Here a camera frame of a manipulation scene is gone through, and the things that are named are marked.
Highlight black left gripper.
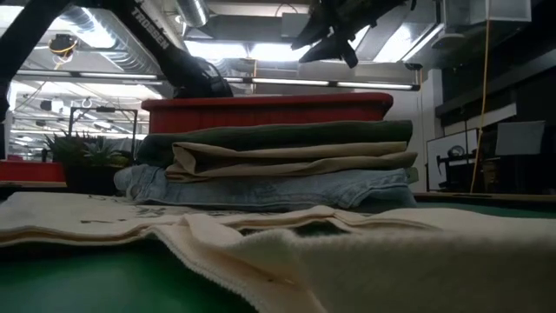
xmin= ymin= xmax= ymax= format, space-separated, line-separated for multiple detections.
xmin=173 ymin=58 xmax=235 ymax=99

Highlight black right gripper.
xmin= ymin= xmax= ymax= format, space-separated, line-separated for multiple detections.
xmin=290 ymin=0 xmax=412 ymax=70

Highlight dark green garment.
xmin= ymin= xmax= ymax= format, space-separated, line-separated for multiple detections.
xmin=136 ymin=120 xmax=414 ymax=169

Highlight light blue denim jeans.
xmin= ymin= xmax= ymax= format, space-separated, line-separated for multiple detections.
xmin=113 ymin=164 xmax=420 ymax=214

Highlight red plastic laundry bin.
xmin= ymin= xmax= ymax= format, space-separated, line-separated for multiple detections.
xmin=141 ymin=91 xmax=394 ymax=135

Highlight red background bin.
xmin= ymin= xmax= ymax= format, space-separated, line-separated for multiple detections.
xmin=0 ymin=159 xmax=67 ymax=183

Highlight small potted succulent plant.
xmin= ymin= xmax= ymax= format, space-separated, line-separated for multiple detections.
xmin=44 ymin=129 xmax=134 ymax=196

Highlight grey chair back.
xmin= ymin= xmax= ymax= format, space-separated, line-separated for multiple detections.
xmin=493 ymin=120 xmax=546 ymax=157

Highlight cream printed tote bag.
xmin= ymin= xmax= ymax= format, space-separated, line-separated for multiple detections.
xmin=0 ymin=190 xmax=556 ymax=313

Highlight hanging yellow cable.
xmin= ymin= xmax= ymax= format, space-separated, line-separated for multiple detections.
xmin=468 ymin=0 xmax=491 ymax=194

